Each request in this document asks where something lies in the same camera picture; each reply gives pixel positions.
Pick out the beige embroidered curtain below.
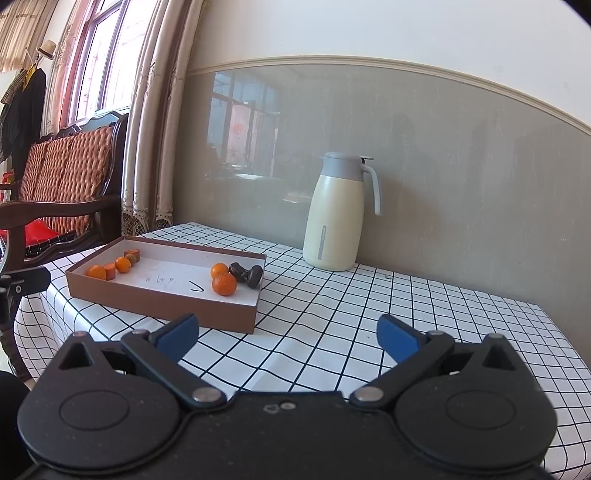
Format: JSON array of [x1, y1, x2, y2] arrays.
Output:
[[121, 0, 206, 237]]

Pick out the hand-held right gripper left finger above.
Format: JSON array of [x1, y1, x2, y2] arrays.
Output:
[[48, 313, 228, 411]]

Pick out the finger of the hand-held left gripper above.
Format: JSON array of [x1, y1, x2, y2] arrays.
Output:
[[0, 267, 51, 333]]

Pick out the dark hanging jacket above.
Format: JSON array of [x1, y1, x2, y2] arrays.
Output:
[[0, 65, 47, 185]]

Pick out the sheer patterned curtain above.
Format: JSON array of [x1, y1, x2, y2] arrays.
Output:
[[44, 0, 100, 134]]

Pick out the dark checked cloth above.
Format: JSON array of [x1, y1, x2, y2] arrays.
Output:
[[25, 237, 93, 259]]

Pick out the brown cardboard box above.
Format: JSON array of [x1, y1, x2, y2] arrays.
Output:
[[65, 236, 267, 334]]

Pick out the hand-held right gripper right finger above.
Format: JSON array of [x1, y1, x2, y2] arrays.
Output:
[[349, 314, 529, 411]]

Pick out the wooden sofa orange cushions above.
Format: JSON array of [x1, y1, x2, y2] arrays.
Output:
[[0, 111, 130, 273]]

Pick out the red plastic bag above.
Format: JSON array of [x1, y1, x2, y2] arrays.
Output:
[[21, 220, 61, 247]]

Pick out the large deep orange tangerine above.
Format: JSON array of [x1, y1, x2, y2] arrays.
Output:
[[212, 273, 238, 296]]

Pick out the cream thermos jug grey lid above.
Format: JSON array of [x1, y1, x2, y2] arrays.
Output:
[[302, 151, 382, 272]]

